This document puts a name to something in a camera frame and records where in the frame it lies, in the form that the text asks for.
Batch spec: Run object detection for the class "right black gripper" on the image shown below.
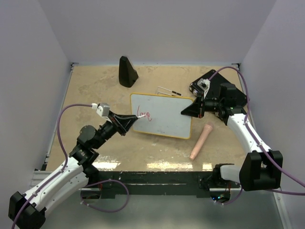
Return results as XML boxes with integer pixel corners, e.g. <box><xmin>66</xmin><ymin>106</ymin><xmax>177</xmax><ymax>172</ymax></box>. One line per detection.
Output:
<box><xmin>181</xmin><ymin>92</ymin><xmax>224</xmax><ymax>119</ymax></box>

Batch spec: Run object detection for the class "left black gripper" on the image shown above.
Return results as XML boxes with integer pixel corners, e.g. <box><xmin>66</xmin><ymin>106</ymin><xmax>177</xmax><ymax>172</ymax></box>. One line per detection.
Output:
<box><xmin>93</xmin><ymin>110</ymin><xmax>137</xmax><ymax>149</ymax></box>

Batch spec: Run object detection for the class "yellow framed whiteboard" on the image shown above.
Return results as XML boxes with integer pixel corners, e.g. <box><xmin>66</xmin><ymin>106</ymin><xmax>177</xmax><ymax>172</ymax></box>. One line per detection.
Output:
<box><xmin>130</xmin><ymin>93</ymin><xmax>193</xmax><ymax>139</ymax></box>

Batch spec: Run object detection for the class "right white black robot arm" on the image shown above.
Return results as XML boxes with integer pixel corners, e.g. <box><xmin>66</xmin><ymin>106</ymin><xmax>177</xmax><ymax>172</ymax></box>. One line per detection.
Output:
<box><xmin>181</xmin><ymin>80</ymin><xmax>283</xmax><ymax>191</ymax></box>

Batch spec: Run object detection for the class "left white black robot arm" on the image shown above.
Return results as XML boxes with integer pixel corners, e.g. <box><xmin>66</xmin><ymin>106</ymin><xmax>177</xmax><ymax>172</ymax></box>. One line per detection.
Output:
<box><xmin>8</xmin><ymin>113</ymin><xmax>138</xmax><ymax>229</ymax></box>

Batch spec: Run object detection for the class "black wedge stand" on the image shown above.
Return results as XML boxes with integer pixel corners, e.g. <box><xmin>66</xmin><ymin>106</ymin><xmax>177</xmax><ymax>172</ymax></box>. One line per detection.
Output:
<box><xmin>119</xmin><ymin>56</ymin><xmax>139</xmax><ymax>88</ymax></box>

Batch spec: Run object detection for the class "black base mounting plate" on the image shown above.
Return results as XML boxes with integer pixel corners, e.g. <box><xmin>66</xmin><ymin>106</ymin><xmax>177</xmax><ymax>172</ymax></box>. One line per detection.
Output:
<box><xmin>70</xmin><ymin>170</ymin><xmax>241</xmax><ymax>200</ymax></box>

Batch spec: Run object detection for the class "pink plastic handle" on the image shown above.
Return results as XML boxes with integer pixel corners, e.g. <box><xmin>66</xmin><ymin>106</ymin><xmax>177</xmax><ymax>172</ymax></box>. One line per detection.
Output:
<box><xmin>189</xmin><ymin>122</ymin><xmax>214</xmax><ymax>161</ymax></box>

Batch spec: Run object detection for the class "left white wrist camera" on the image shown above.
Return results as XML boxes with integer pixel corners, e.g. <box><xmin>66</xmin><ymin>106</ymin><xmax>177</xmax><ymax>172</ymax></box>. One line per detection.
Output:
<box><xmin>91</xmin><ymin>103</ymin><xmax>110</xmax><ymax>119</ymax></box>

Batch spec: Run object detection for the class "metal wire board stand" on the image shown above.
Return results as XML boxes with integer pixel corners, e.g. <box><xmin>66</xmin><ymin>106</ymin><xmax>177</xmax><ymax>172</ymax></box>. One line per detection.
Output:
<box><xmin>156</xmin><ymin>86</ymin><xmax>182</xmax><ymax>96</ymax></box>

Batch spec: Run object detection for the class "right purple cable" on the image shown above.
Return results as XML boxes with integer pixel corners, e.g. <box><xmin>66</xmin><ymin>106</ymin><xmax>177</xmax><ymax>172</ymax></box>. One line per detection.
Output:
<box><xmin>207</xmin><ymin>66</ymin><xmax>305</xmax><ymax>206</ymax></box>

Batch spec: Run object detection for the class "purple cable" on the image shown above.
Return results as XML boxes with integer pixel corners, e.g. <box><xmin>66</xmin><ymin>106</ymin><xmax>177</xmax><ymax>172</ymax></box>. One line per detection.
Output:
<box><xmin>10</xmin><ymin>104</ymin><xmax>131</xmax><ymax>229</ymax></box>
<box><xmin>207</xmin><ymin>66</ymin><xmax>305</xmax><ymax>206</ymax></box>

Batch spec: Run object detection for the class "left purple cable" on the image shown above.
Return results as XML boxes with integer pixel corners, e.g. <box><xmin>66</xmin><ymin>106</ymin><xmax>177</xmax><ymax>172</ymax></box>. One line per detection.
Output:
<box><xmin>10</xmin><ymin>104</ymin><xmax>131</xmax><ymax>229</ymax></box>

